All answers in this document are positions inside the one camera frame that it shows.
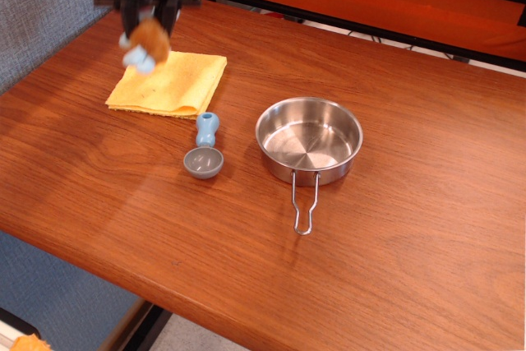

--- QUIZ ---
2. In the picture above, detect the blue and orange plush doll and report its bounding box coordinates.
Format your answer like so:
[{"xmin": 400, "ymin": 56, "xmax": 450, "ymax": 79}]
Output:
[{"xmin": 118, "ymin": 9, "xmax": 171, "ymax": 75}]

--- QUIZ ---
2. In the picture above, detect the yellow folded cloth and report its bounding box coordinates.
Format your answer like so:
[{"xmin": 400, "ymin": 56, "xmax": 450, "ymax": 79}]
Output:
[{"xmin": 106, "ymin": 51, "xmax": 227, "ymax": 119}]

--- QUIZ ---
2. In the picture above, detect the blue and grey measuring scoop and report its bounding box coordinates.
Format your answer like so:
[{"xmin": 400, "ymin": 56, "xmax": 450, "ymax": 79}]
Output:
[{"xmin": 183, "ymin": 112, "xmax": 224, "ymax": 179}]

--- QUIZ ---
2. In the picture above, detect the black basket with orange item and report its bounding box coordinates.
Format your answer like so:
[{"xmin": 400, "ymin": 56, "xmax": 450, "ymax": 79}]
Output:
[{"xmin": 1, "ymin": 308, "xmax": 52, "ymax": 351}]

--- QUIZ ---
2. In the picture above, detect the steel pan with wire handle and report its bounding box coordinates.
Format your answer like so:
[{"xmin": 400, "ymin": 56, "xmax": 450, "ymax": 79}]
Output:
[{"xmin": 255, "ymin": 97, "xmax": 363, "ymax": 236}]

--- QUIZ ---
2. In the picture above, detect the black table leg frame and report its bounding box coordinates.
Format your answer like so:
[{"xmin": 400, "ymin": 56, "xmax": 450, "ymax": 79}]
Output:
[{"xmin": 99, "ymin": 298, "xmax": 172, "ymax": 351}]

